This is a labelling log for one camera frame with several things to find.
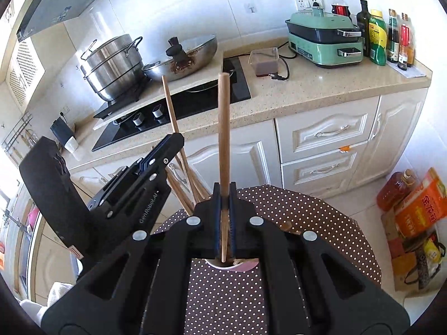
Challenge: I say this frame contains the steel wok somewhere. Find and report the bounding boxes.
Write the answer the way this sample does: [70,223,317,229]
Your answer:
[142,33,218,82]

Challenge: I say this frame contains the cream cabinet drawer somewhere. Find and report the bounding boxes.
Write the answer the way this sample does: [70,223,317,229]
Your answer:
[275,112,370,154]
[281,151,350,190]

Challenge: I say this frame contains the green electric cooker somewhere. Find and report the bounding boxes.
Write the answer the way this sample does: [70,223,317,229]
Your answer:
[285,9,364,68]

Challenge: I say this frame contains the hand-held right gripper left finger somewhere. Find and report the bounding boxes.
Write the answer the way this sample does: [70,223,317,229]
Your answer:
[42,183,223,335]

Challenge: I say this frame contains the white wall socket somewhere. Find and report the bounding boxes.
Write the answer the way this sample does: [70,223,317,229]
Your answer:
[294,0,324,12]

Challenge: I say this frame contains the black power cable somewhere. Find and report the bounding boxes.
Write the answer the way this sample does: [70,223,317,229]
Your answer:
[267,40,292,81]

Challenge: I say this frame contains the dark olive oil bottle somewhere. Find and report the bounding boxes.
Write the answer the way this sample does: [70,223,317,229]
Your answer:
[357,0,371,57]

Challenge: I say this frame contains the grey range hood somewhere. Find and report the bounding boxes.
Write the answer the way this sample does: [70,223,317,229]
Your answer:
[16,0,135,42]

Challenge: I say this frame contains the lattice door wall cabinet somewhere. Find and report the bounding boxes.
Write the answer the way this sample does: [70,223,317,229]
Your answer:
[5,37,46,107]

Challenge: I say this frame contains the white paper sheet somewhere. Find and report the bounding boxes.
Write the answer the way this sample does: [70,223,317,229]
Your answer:
[398,63,427,78]

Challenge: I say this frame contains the white fluffy cloth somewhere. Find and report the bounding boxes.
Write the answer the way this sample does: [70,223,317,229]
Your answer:
[19,281,75,327]

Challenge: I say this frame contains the metal wall rack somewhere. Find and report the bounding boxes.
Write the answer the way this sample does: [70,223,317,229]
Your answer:
[2,112,39,154]

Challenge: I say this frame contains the slim wooden chopstick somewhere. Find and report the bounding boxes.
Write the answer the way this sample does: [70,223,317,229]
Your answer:
[161,74,181,137]
[218,72,231,264]

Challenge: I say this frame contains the stainless steel steamer pot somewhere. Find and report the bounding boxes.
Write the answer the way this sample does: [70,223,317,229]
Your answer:
[80,34,144,102]

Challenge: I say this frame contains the brown polka-dot tablecloth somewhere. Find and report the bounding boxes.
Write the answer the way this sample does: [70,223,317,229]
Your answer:
[150,184,383,335]

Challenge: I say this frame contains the pink cup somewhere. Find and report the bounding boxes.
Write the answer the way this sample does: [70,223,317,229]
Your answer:
[204,256,260,273]

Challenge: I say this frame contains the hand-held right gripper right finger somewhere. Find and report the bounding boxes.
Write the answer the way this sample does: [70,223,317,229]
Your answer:
[229,183,411,335]

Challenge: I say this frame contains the cream lower kitchen cabinets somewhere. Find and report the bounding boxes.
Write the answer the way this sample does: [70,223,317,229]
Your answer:
[33,89,428,308]

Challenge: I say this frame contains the black glass gas stove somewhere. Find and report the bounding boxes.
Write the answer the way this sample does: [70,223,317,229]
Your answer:
[91,56,252,152]

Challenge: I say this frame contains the green plastic bottle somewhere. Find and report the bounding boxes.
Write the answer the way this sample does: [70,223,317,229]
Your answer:
[368,9,387,66]

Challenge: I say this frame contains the red label sauce bottle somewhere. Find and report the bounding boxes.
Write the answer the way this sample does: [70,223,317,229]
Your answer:
[398,13,410,56]

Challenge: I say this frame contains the orange food bag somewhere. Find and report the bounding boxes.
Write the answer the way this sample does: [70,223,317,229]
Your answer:
[394,167,447,241]

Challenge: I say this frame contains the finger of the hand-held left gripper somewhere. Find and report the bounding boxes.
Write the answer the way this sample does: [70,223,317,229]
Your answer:
[87,134,177,210]
[101,133,185,217]

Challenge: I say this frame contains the patterned shopping bag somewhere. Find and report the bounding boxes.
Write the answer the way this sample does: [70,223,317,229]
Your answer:
[405,232,446,290]

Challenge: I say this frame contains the amber cooking oil bottle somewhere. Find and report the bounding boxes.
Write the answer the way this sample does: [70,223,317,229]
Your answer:
[376,169,417,212]

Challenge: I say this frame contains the glass wok lid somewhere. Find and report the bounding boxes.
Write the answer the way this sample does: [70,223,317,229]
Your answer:
[148,34,217,72]

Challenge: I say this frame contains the clear plastic container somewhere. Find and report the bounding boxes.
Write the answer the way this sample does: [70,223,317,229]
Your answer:
[249,48,280,77]

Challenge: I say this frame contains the cola bottle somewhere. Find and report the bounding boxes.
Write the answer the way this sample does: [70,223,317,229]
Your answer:
[331,0,351,18]

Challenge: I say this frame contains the bunch of wooden chopsticks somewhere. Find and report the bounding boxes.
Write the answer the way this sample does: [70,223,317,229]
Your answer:
[166,147,210,215]

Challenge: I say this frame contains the brown cardboard box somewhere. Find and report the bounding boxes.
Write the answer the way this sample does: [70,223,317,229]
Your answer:
[381,211,418,278]

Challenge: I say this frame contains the dark soy sauce bottle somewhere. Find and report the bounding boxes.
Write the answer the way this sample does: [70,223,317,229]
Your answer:
[387,9,399,64]

